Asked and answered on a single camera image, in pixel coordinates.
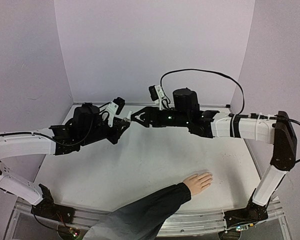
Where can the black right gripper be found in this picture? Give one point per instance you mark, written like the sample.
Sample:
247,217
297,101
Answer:
154,118

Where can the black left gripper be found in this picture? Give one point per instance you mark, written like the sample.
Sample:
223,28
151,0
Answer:
118,131

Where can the glitter nail polish bottle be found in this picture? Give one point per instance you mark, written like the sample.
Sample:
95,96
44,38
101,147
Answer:
126,120

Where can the white nail polish cap brush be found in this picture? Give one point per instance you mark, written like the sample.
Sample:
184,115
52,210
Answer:
129,115

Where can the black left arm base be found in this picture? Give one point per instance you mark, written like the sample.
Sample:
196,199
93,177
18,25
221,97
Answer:
48,209

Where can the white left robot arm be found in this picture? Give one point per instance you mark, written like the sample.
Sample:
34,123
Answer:
54,140

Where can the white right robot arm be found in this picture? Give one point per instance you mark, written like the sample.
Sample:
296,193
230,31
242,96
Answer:
273,130

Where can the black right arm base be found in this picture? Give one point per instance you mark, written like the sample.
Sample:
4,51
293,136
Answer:
251,214

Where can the dark sleeved forearm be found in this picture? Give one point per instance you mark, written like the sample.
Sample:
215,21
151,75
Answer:
142,219

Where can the mannequin hand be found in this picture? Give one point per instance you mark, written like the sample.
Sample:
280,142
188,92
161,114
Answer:
197,183

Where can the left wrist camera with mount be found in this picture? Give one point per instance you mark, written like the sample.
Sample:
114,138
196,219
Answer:
113,109

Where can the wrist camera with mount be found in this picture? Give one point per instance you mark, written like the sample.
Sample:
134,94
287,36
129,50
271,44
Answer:
113,109
158,96

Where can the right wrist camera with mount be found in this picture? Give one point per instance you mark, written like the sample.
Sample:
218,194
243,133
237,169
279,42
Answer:
158,96

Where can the aluminium table frame rail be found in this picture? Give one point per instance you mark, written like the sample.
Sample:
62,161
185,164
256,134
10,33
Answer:
193,225

